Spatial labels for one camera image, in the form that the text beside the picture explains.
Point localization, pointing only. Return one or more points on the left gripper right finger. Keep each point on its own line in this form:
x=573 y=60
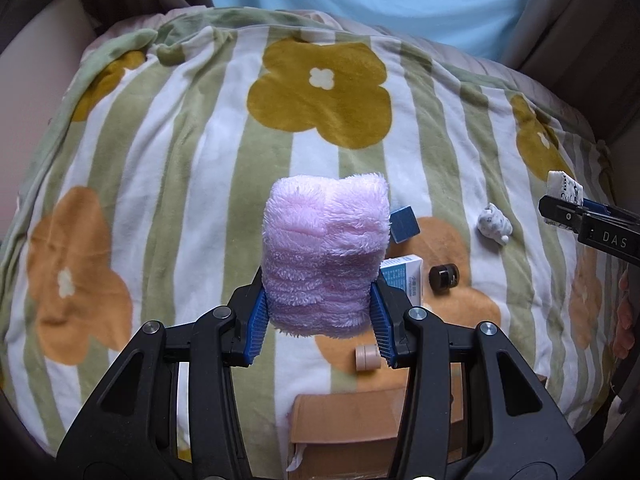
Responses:
x=473 y=408

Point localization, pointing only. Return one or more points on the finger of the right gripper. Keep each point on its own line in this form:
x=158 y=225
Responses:
x=610 y=211
x=564 y=215

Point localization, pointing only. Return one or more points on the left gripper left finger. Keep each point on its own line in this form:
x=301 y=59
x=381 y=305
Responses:
x=165 y=409

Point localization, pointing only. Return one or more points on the white printed tissue pack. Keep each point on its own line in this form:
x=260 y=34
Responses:
x=562 y=186

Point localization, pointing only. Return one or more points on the white floral sock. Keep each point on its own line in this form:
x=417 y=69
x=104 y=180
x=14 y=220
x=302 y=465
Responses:
x=495 y=225

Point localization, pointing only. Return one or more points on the small black jar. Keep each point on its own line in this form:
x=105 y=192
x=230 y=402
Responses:
x=443 y=277

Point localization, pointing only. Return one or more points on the white blue carton box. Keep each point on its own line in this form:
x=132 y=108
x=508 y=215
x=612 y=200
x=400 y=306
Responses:
x=405 y=273

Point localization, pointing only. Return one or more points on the pink fluffy towel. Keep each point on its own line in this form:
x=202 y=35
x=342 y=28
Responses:
x=323 y=241

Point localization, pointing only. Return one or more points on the person's right hand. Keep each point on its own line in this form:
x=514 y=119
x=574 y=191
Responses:
x=624 y=334

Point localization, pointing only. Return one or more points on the small dark blue box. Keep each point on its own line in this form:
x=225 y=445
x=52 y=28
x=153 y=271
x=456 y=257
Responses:
x=403 y=225

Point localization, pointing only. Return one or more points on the small beige round jar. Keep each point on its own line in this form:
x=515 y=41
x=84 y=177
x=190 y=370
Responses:
x=367 y=358

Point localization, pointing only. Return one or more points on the brown curtain right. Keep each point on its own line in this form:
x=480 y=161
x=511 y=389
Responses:
x=587 y=53

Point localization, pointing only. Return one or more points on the open cardboard box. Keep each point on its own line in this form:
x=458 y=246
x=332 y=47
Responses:
x=347 y=435

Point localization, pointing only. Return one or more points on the floral striped fleece blanket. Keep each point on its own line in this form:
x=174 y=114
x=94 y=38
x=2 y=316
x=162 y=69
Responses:
x=146 y=198

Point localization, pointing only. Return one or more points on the cream padded headboard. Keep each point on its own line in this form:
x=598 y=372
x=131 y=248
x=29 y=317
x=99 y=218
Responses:
x=36 y=69

